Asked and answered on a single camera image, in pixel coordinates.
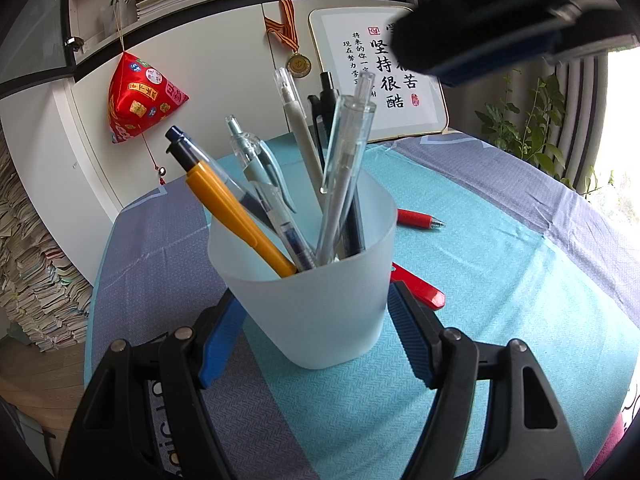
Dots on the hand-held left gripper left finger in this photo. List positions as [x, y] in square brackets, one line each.
[220, 342]

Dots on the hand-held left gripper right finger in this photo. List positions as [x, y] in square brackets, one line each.
[411, 337]

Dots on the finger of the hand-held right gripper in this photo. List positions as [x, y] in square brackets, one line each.
[500, 57]
[425, 40]

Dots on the clear gel pen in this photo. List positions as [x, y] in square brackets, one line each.
[345, 150]
[365, 85]

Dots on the frosted plastic cup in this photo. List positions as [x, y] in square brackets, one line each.
[310, 310]

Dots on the black pen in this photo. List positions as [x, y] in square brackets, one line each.
[327, 97]

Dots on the clear pen with blue cap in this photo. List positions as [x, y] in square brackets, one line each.
[287, 232]

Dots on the grey pen with clear cap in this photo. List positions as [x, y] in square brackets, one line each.
[302, 130]

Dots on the pale green pen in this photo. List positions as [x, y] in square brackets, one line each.
[260, 160]

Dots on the thick red pen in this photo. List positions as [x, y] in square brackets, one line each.
[422, 290]

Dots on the green leafy plant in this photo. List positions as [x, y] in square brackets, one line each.
[535, 125]

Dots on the framed calligraphy picture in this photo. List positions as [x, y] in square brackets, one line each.
[360, 105]

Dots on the white radiator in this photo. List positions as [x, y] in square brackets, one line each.
[582, 110]

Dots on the blue patterned tablecloth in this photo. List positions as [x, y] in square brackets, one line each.
[500, 285]

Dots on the slim red pen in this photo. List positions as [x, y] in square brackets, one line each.
[417, 219]

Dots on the medal with striped ribbon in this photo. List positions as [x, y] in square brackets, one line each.
[298, 65]

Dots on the orange pen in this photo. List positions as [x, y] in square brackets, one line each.
[230, 205]

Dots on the tall pile of papers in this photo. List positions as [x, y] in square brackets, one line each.
[35, 260]

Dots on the red pyramid ornament with tassel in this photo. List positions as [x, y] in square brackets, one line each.
[140, 97]

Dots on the glass cabinet door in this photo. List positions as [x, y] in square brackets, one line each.
[35, 20]

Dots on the white wall shelf unit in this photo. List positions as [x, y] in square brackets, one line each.
[200, 25]

